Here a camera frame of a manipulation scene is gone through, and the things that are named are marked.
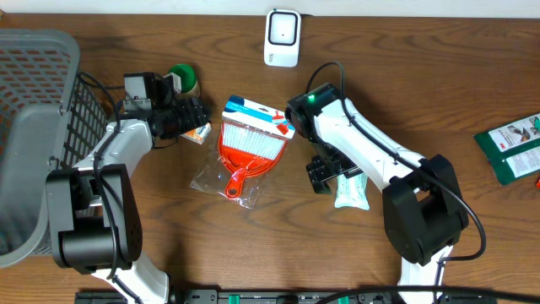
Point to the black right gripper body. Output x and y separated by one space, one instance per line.
327 167

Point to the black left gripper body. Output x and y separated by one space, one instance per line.
186 116

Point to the orange snack box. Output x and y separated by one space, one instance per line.
198 135

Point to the green lid white jar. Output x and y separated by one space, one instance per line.
189 86

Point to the pale green wipes packet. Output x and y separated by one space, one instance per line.
351 192

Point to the red dustpan brush package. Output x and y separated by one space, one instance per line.
251 140

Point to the green grip gloves package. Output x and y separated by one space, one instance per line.
512 149

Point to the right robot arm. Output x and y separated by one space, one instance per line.
424 212

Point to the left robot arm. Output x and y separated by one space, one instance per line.
94 222

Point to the white barcode scanner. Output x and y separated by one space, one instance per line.
282 38

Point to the grey plastic mesh basket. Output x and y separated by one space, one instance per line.
49 120

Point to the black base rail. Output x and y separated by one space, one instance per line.
237 297

